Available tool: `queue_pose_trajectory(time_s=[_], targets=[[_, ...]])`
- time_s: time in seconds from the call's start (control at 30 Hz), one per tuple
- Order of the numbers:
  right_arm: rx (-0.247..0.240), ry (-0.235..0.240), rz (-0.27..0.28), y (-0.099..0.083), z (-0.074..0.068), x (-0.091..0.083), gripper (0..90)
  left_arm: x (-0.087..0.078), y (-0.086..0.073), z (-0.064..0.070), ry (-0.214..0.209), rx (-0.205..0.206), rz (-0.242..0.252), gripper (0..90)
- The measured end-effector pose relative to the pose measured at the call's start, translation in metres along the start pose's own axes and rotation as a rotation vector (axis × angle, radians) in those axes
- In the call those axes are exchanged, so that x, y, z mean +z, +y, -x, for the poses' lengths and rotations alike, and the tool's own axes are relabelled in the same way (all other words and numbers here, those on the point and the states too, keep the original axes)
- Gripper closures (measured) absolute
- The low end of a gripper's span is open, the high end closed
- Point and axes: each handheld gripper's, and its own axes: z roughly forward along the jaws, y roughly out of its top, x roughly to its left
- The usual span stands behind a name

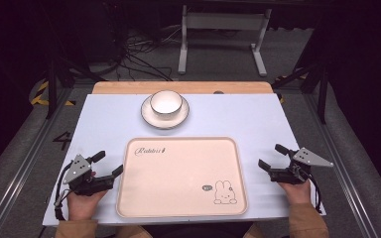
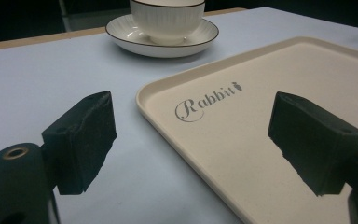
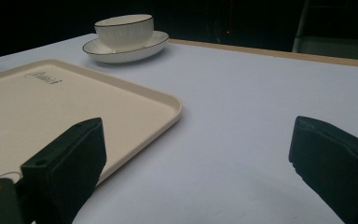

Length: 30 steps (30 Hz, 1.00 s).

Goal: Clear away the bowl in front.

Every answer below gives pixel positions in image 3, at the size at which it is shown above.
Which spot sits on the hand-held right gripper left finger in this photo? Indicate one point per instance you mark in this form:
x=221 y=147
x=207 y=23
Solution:
x=65 y=168

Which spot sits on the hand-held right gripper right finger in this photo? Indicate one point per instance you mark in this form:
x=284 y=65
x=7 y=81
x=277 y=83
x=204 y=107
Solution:
x=338 y=161

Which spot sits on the beige plastic tray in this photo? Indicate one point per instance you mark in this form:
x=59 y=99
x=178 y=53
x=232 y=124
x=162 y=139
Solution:
x=74 y=102

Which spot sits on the metal stand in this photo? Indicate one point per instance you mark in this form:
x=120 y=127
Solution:
x=332 y=40

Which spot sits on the white dark-rimmed plate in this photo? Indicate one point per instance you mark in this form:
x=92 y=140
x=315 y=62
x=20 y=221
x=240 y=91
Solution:
x=130 y=51

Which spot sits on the white ribbed bowl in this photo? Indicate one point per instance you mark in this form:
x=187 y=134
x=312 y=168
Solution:
x=125 y=32

